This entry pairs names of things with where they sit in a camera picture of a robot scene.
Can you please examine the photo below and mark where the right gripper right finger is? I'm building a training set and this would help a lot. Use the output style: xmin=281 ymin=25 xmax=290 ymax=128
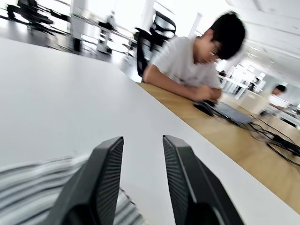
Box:
xmin=162 ymin=135 xmax=246 ymax=225

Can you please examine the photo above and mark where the grey laptop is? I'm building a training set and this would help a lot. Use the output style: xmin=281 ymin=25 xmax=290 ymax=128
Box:
xmin=212 ymin=102 xmax=254 ymax=126

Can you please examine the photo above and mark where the person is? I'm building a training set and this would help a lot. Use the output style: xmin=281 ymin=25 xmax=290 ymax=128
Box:
xmin=142 ymin=11 xmax=246 ymax=102
xmin=260 ymin=84 xmax=293 ymax=116

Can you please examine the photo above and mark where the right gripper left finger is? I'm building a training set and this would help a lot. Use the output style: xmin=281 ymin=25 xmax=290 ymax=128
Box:
xmin=43 ymin=136 xmax=124 ymax=225

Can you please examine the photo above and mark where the black computer mouse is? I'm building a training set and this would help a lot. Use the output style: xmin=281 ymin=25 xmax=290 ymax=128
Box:
xmin=193 ymin=102 xmax=214 ymax=116

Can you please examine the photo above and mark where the striped T-shirt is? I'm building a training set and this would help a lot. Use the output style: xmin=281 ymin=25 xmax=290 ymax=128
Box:
xmin=0 ymin=154 xmax=148 ymax=225

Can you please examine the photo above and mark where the black office chair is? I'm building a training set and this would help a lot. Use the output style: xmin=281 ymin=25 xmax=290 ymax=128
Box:
xmin=134 ymin=10 xmax=177 ymax=77
xmin=6 ymin=0 xmax=55 ymax=30

